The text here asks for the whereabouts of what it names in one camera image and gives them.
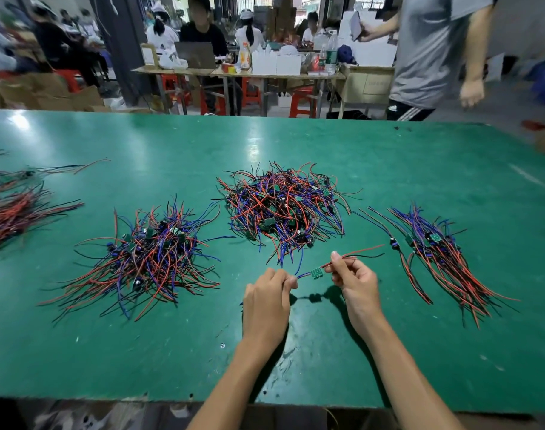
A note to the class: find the person's left hand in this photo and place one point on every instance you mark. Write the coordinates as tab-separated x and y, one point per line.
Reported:
267	316

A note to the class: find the dark blue bag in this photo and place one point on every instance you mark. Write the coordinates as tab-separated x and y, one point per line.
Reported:
346	54

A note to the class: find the stack of white boxes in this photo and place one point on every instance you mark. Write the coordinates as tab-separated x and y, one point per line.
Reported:
371	53

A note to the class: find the long wooden work table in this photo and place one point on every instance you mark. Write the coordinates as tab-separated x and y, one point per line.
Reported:
237	72

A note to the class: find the person's right hand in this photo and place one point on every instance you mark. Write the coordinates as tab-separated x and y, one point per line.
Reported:
358	293

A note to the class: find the red plastic stool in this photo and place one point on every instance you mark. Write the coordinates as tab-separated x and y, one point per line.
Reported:
251	92
173	89
68	79
303	103

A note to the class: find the dark pillar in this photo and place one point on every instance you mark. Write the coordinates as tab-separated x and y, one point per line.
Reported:
122	44

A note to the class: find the cream cabinet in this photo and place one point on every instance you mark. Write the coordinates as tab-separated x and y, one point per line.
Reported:
366	89

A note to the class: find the person's right forearm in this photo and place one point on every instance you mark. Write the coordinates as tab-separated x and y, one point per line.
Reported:
411	380

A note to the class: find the grey laptop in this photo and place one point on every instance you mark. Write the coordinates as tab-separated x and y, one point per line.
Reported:
195	55

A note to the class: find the row of white containers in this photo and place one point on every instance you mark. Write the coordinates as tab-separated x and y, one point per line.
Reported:
277	63

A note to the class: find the small red floor object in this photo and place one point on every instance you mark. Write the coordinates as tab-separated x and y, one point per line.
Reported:
533	124

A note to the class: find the person's left forearm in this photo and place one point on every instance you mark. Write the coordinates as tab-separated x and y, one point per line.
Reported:
229	394

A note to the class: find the row of cardboard boxes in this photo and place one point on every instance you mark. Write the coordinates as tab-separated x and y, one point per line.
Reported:
44	92

